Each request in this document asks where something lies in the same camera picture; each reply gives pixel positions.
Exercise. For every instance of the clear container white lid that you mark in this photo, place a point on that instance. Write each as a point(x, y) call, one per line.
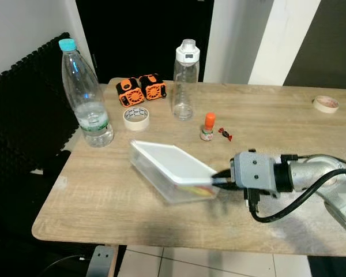
point(167, 161)

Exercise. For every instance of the red wrapped candy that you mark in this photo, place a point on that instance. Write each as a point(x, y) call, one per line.
point(225, 134)

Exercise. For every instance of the small bottle orange cap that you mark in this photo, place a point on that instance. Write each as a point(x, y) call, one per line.
point(208, 121)

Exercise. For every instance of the clear bottle white lid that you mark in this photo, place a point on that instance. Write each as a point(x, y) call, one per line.
point(185, 86)

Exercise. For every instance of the white masking tape roll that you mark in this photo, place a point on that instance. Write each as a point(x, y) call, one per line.
point(136, 126)

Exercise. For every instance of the beige masking tape roll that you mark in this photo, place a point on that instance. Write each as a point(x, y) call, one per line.
point(326, 109)

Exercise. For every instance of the clear water bottle teal cap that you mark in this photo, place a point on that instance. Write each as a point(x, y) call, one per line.
point(83, 86)

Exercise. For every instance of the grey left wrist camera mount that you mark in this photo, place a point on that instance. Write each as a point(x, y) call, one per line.
point(99, 262)

